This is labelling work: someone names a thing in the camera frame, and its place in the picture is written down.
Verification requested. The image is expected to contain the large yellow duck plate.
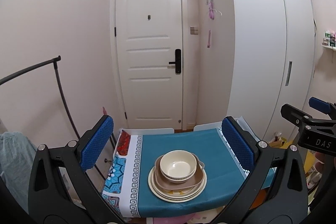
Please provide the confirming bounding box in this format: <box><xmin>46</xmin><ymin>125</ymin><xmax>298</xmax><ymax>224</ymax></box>
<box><xmin>147</xmin><ymin>167</ymin><xmax>207</xmax><ymax>203</ymax></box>

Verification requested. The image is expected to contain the brown plastic basin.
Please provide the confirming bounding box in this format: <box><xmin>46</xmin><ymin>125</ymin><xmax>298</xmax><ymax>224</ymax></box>
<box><xmin>154</xmin><ymin>154</ymin><xmax>205</xmax><ymax>192</ymax></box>

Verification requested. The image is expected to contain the cream bowl wide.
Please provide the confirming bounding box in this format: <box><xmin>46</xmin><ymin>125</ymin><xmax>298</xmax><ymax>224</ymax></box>
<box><xmin>159</xmin><ymin>150</ymin><xmax>198</xmax><ymax>178</ymax></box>

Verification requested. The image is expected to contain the blue patterned tablecloth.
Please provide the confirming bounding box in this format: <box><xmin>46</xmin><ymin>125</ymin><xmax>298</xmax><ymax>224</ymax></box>
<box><xmin>102</xmin><ymin>128</ymin><xmax>253</xmax><ymax>218</ymax></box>

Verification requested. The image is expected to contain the white wardrobe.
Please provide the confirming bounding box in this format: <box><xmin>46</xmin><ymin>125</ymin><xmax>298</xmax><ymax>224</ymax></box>
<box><xmin>197</xmin><ymin>0</ymin><xmax>315</xmax><ymax>141</ymax></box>

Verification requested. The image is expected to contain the black clothes rack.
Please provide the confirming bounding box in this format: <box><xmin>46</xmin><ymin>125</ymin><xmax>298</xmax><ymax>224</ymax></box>
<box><xmin>0</xmin><ymin>55</ymin><xmax>111</xmax><ymax>183</ymax></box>

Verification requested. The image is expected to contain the white door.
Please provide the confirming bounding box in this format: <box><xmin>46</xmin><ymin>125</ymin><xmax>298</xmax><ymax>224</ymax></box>
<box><xmin>113</xmin><ymin>0</ymin><xmax>183</xmax><ymax>130</ymax></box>

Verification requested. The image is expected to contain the black door handle lock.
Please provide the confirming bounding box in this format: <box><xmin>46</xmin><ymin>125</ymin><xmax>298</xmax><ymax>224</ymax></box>
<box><xmin>169</xmin><ymin>49</ymin><xmax>182</xmax><ymax>75</ymax></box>

